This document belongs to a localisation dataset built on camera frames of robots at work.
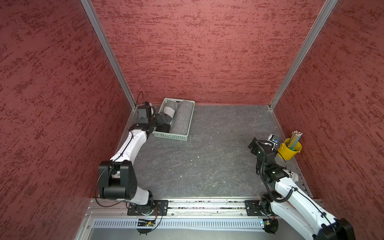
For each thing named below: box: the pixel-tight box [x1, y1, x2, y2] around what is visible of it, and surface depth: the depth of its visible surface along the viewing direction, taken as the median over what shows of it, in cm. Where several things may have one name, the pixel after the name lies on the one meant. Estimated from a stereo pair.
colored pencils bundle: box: [289, 130, 303, 150], surface depth 87 cm
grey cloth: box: [169, 100, 194, 136], surface depth 105 cm
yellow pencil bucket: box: [277, 138, 302, 160], surface depth 89 cm
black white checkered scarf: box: [155, 101, 179, 133], surface depth 109 cm
